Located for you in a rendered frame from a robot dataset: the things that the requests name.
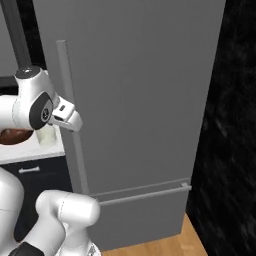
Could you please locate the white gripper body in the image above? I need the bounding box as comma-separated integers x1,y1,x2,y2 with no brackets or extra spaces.
50,100,84,133

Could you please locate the glass of lemonade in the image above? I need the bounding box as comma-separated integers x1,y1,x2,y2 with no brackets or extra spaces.
34,124,58,148

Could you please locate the brown wooden bowl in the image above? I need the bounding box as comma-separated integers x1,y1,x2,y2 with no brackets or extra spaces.
0,127,34,146

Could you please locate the grey fridge door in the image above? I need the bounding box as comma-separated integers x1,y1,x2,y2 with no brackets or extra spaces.
32,0,227,197

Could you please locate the grey fridge freezer drawer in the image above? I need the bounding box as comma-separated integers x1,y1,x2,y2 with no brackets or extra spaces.
87,178,192,252

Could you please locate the dark navy cabinet drawer front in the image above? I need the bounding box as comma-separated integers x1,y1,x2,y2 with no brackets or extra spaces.
0,155,74,244

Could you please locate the grey vertical fridge door handle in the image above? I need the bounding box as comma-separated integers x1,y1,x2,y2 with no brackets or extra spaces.
55,39,91,197

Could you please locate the silver drawer handle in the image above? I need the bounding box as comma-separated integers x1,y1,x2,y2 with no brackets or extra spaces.
18,166,41,175

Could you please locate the grey horizontal freezer drawer handle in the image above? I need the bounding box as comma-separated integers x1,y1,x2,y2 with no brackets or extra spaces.
98,181,193,207

